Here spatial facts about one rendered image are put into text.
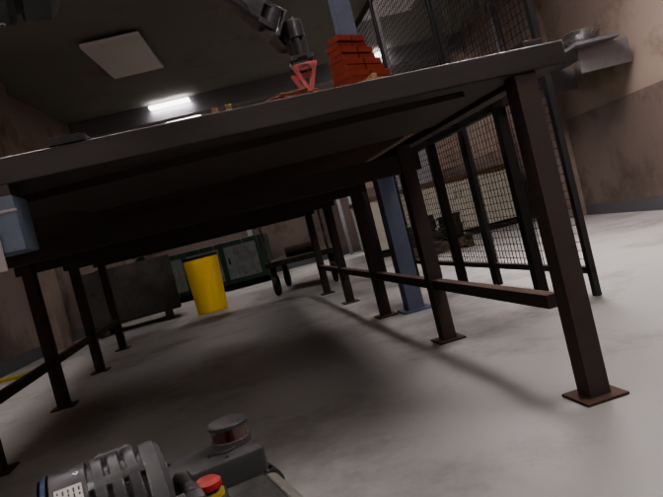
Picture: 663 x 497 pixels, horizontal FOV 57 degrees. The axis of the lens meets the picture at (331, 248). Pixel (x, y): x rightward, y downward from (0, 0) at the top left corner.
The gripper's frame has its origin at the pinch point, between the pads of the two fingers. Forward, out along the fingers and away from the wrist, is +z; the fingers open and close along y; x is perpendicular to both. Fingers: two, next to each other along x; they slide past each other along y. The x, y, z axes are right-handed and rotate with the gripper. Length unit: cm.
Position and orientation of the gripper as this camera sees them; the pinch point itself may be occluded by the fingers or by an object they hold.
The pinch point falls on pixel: (309, 91)
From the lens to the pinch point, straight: 174.4
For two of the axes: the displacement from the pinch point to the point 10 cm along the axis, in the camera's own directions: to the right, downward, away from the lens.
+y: 0.9, 0.2, -10.0
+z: 2.6, 9.6, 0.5
